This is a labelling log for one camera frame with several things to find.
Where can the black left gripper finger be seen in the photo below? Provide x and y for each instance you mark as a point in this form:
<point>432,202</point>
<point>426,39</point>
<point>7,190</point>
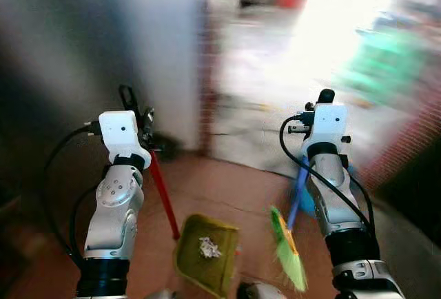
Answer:
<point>125,93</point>

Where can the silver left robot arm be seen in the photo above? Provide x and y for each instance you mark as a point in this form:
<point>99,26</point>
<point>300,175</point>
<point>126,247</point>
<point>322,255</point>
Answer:
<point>114,202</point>

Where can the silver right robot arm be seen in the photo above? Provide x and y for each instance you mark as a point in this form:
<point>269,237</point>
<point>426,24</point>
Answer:
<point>337,202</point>

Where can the green plastic crate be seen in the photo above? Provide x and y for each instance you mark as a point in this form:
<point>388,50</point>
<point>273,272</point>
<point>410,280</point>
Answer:
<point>382,65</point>

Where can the blue plastic object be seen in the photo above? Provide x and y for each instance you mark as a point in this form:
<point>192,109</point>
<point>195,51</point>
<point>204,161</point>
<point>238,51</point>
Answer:
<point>352,173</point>

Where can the red object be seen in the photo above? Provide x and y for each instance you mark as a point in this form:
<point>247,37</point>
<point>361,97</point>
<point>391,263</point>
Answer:
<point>289,1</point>

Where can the crumpled white paper ball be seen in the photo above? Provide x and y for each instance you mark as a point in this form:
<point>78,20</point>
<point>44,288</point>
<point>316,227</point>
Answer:
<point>209,247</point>

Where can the grey left robot foot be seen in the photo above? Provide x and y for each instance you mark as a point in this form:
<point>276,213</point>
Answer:
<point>160,294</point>

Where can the grey robot foot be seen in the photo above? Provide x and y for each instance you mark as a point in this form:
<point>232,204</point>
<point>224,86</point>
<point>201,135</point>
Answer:
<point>256,291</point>
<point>160,294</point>

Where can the grey right robot foot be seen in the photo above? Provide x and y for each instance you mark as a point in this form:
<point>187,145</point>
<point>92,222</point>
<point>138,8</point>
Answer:
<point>256,291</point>

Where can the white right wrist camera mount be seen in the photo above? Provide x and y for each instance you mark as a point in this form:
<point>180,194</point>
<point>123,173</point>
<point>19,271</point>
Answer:
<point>327,123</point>

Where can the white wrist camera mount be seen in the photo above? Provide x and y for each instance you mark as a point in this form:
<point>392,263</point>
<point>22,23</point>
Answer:
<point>118,132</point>
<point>327,123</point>

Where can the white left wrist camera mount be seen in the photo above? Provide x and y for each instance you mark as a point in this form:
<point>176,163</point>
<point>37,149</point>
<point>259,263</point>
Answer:
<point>118,132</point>

